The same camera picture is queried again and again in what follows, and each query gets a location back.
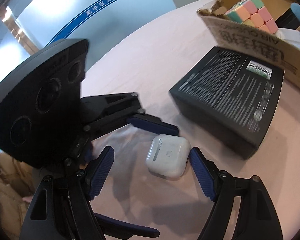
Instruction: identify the white earbuds case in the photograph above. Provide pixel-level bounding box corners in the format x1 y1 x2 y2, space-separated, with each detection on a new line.
145 134 191 179

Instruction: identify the pastel rubik's cube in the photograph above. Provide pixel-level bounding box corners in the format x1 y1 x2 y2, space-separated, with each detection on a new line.
224 0 279 34

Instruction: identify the tan jacket left forearm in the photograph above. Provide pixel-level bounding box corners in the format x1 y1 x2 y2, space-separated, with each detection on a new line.
0 153 35 239

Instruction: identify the person's left hand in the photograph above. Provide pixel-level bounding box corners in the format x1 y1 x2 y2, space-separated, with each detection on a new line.
23 196 33 203

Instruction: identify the black product box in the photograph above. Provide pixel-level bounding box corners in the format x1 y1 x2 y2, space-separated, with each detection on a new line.
169 47 285 160

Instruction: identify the brown cardboard box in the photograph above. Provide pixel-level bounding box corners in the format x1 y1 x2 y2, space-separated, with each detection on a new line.
197 0 300 88

